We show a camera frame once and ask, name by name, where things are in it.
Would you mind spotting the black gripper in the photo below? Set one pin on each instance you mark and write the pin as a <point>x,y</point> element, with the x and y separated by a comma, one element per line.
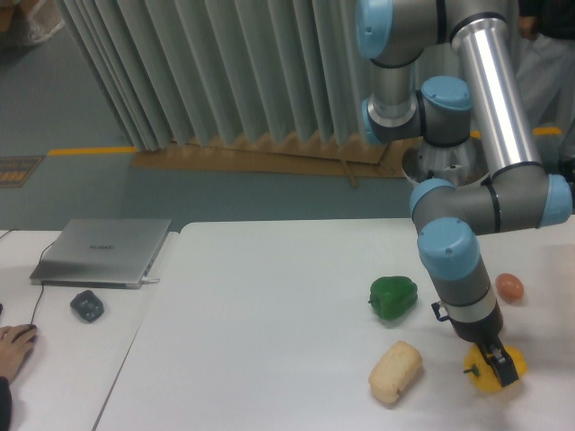
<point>485,334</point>

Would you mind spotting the yellow bell pepper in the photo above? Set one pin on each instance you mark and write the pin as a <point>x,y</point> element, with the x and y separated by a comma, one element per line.
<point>482,376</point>

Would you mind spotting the black computer mouse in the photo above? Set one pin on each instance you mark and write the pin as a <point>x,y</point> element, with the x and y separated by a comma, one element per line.
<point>28,337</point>

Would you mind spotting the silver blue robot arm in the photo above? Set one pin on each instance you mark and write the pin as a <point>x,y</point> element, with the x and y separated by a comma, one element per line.
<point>439,65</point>

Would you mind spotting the operator black sleeve forearm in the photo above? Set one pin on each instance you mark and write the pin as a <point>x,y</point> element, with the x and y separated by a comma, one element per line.
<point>6,404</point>

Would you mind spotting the green bell pepper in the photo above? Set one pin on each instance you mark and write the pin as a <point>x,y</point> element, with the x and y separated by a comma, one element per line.
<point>392,297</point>

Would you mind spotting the operator hand on mouse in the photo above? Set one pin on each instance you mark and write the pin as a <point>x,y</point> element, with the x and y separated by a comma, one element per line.
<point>12,354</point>

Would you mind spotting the brown egg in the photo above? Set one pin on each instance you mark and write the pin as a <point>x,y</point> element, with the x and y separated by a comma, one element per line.
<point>509,287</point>

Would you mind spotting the beige bread loaf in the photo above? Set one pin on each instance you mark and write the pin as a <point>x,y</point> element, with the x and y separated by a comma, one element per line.
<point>394,371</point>

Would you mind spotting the flat brown cardboard sheet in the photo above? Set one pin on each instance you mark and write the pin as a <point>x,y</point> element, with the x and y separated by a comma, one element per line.
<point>353,160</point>

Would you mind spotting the walking person in black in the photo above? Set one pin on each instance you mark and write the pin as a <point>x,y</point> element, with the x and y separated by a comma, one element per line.
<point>549,63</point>

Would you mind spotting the small black plastic tray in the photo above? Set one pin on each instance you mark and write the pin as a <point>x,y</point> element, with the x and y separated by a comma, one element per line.
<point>87,306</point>

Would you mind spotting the silver closed laptop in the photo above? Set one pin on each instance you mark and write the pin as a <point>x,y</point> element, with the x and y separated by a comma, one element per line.
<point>102,253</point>

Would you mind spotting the grey folding curtain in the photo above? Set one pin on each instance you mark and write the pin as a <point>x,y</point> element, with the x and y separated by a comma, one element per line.
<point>341,73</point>

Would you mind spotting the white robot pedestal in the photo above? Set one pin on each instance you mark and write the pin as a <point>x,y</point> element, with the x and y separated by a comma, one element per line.
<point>444,166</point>

